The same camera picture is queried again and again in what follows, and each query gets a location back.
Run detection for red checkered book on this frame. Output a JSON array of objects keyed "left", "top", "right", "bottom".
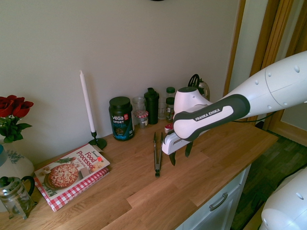
[{"left": 33, "top": 167, "right": 111, "bottom": 213}]

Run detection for red roses bunch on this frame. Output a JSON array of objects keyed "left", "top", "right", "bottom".
[{"left": 0, "top": 94, "right": 35, "bottom": 144}]

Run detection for black candle holder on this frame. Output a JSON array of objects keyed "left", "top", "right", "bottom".
[{"left": 88, "top": 130, "right": 108, "bottom": 150}]

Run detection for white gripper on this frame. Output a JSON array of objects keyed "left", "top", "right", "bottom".
[{"left": 161, "top": 132, "right": 193, "bottom": 167}]

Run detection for wooden door frame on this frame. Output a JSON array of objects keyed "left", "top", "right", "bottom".
[{"left": 223, "top": 0, "right": 307, "bottom": 133}]

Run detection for tall white candle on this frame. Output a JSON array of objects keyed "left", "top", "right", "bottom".
[{"left": 79, "top": 69, "right": 96, "bottom": 133}]

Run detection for food processor cookbook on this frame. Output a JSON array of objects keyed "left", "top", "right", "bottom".
[{"left": 34, "top": 143, "right": 111, "bottom": 201}]

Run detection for clear glass jar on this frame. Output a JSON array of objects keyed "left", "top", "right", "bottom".
[{"left": 131, "top": 96, "right": 147, "bottom": 114}]

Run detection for black cable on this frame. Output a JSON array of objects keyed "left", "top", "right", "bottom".
[{"left": 231, "top": 109, "right": 286, "bottom": 124}]

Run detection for spice jar dark lid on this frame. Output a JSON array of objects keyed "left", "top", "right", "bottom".
[{"left": 165, "top": 97, "right": 176, "bottom": 121}]

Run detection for glass french press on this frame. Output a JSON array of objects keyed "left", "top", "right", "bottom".
[{"left": 0, "top": 175, "right": 39, "bottom": 220}]

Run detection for steel tongs with black tips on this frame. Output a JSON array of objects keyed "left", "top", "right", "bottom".
[{"left": 153, "top": 131, "right": 165, "bottom": 178}]

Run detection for black shaker bottle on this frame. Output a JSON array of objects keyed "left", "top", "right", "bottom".
[{"left": 143, "top": 87, "right": 160, "bottom": 125}]

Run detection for steel drawer handle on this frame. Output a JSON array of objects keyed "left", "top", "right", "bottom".
[{"left": 209, "top": 192, "right": 229, "bottom": 212}]

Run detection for small jar red checkered lid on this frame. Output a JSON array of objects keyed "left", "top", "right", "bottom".
[{"left": 134, "top": 111, "right": 150, "bottom": 129}]

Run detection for dark Vega protein tub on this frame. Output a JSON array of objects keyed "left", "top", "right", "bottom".
[{"left": 108, "top": 96, "right": 136, "bottom": 142}]

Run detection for black slotted spatula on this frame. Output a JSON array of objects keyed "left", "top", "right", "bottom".
[{"left": 187, "top": 73, "right": 201, "bottom": 89}]

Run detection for shiny steel electric kettle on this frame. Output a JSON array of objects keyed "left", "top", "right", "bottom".
[{"left": 198, "top": 79, "right": 211, "bottom": 102}]

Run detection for white vase blue print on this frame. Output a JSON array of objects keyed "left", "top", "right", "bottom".
[{"left": 0, "top": 141, "right": 35, "bottom": 180}]

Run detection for white drawer with metal handle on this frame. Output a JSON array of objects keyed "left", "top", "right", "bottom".
[{"left": 176, "top": 163, "right": 252, "bottom": 230}]

